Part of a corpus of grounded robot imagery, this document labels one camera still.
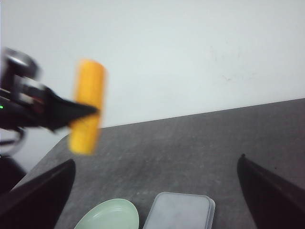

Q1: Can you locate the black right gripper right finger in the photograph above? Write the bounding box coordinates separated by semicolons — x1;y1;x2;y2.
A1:
237;154;305;229

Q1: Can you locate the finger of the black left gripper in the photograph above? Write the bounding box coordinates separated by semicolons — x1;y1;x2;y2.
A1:
46;92;101;133

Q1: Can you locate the silver digital kitchen scale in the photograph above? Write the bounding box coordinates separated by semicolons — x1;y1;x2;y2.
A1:
143;192;215;229

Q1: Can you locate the green plate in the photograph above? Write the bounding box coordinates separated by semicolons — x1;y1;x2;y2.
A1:
75;198;140;229

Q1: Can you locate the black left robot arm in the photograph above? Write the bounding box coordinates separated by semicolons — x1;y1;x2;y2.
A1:
0;48;99;186

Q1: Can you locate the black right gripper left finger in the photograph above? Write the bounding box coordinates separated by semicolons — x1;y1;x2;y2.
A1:
0;159;76;229

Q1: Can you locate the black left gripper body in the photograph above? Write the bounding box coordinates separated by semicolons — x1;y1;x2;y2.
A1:
0;47;58;131

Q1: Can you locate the yellow corn cob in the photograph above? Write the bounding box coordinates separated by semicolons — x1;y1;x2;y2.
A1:
68;59;107;156

